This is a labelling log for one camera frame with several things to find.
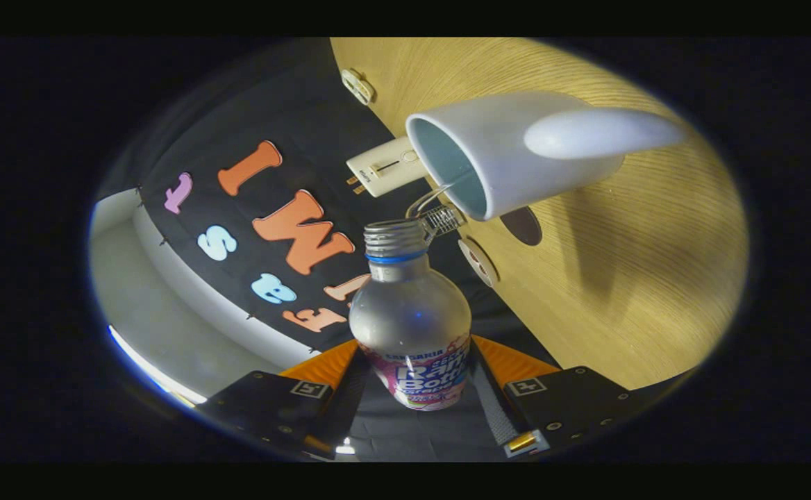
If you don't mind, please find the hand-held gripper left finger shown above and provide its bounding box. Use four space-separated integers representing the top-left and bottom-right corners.
194 339 371 460

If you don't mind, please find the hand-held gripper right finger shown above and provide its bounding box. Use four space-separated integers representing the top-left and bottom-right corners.
471 335 684 458

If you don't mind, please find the silver juice bottle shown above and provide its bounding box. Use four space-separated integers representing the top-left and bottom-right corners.
349 218 473 412

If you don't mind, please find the dark brown round coaster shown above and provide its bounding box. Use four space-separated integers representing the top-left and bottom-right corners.
499 206 543 247

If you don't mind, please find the white cup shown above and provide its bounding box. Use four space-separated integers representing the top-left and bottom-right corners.
405 92 687 222

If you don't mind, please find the wooden table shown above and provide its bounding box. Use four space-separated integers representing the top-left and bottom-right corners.
329 38 751 391

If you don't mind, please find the white plate with food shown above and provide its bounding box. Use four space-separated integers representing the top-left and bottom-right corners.
458 238 499 288

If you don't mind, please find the white toaster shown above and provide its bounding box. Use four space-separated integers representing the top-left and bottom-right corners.
346 136 428 199

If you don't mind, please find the black backdrop cloth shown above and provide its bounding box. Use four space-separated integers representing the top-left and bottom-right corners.
93 38 566 463

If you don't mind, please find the white divided snack tray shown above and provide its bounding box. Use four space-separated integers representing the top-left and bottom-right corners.
341 67 376 106

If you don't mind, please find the metal wire basket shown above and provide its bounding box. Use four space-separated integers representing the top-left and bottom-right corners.
405 184 467 244

